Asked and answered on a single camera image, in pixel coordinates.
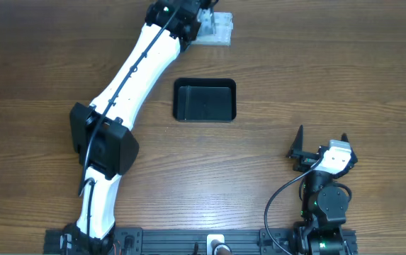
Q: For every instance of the white test tube rack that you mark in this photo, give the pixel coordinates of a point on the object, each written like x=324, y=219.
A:
x=220, y=32

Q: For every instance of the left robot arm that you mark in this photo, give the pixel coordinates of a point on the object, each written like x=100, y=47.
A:
x=153, y=71

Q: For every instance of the clear test tube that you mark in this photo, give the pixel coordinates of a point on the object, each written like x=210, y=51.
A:
x=187, y=102

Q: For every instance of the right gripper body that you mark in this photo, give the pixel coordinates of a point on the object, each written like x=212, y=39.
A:
x=303, y=156

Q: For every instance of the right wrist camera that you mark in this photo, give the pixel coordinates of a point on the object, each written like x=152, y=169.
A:
x=335, y=156

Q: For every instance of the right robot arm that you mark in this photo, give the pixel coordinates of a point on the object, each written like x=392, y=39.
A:
x=326, y=205

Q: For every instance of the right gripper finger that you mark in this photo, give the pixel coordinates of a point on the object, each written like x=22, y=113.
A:
x=345, y=137
x=298, y=141

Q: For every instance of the mounting rail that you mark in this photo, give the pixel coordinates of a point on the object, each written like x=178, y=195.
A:
x=174, y=242

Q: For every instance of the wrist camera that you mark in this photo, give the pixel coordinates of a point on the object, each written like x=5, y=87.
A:
x=335, y=156
x=206, y=23

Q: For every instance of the black tray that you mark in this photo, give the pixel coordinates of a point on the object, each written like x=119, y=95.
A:
x=209, y=102

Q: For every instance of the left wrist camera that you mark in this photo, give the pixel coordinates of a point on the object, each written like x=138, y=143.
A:
x=206, y=23

